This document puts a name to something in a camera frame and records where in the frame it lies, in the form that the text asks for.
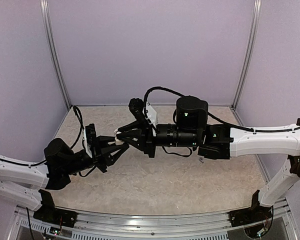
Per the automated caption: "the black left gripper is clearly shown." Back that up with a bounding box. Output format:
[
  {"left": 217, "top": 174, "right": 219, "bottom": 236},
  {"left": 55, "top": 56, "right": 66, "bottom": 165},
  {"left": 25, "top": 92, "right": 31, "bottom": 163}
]
[{"left": 63, "top": 135, "right": 129, "bottom": 175}]

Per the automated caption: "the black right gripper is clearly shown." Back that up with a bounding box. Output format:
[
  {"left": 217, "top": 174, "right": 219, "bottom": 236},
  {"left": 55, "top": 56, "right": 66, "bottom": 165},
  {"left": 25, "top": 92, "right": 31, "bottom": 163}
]
[{"left": 115, "top": 119, "right": 199, "bottom": 159}]

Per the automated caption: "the white earbud charging case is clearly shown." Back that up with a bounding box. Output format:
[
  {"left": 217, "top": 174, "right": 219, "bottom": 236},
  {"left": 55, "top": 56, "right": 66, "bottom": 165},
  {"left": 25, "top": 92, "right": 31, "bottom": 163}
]
[{"left": 114, "top": 129, "right": 125, "bottom": 146}]

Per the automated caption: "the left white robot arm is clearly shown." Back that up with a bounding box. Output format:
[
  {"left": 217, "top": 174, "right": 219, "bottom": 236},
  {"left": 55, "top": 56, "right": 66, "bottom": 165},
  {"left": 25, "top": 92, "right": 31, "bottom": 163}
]
[{"left": 0, "top": 136, "right": 129, "bottom": 223}]

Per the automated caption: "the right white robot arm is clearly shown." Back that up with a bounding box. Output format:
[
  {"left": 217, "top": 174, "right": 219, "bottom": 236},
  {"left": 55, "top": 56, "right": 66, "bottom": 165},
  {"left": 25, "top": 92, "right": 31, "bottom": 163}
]
[{"left": 115, "top": 95, "right": 300, "bottom": 222}]

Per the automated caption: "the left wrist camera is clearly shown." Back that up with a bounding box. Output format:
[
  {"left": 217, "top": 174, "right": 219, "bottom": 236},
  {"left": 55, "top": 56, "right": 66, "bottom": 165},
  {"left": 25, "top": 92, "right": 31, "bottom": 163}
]
[{"left": 83, "top": 123, "right": 97, "bottom": 159}]

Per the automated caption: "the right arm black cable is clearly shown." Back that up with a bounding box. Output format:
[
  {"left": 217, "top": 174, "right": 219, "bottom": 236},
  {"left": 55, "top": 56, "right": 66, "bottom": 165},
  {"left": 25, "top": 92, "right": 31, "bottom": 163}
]
[{"left": 142, "top": 86, "right": 300, "bottom": 133}]

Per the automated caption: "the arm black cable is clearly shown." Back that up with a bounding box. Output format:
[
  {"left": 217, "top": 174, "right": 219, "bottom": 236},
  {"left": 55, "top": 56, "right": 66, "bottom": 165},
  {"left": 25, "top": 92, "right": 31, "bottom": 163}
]
[
  {"left": 69, "top": 105, "right": 85, "bottom": 148},
  {"left": 142, "top": 86, "right": 300, "bottom": 133}
]

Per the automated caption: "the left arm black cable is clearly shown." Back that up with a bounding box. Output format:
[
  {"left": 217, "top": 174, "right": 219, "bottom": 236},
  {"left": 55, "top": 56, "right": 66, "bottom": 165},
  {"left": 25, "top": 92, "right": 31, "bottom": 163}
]
[{"left": 69, "top": 105, "right": 85, "bottom": 148}]

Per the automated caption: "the front aluminium rail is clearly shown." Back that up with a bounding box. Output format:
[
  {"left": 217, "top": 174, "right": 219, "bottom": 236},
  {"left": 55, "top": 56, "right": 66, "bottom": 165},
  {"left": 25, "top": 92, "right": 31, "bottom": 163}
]
[{"left": 7, "top": 196, "right": 297, "bottom": 240}]

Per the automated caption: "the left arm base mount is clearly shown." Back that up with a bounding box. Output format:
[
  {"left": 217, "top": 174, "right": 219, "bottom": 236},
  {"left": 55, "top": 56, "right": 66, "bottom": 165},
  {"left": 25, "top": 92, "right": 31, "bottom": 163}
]
[{"left": 33, "top": 189, "right": 78, "bottom": 228}]

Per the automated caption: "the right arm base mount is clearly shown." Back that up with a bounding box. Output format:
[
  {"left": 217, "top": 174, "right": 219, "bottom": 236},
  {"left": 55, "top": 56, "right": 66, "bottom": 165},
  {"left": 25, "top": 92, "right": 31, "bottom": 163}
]
[{"left": 228, "top": 190, "right": 273, "bottom": 227}]

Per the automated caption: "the left aluminium frame post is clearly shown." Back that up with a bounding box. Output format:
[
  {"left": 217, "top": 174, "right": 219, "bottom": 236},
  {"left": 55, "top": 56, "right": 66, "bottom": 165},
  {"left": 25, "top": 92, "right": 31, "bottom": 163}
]
[{"left": 39, "top": 0, "right": 72, "bottom": 111}]

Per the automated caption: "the aluminium frame post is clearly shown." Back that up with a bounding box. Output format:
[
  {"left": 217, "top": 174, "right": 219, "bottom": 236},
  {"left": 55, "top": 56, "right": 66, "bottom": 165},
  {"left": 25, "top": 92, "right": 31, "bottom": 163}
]
[
  {"left": 39, "top": 0, "right": 72, "bottom": 111},
  {"left": 231, "top": 0, "right": 262, "bottom": 112}
]

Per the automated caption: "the right aluminium frame post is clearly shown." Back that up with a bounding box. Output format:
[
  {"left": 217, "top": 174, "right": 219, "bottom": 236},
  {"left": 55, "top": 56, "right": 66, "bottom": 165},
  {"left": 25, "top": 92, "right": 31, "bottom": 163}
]
[{"left": 231, "top": 0, "right": 262, "bottom": 112}]

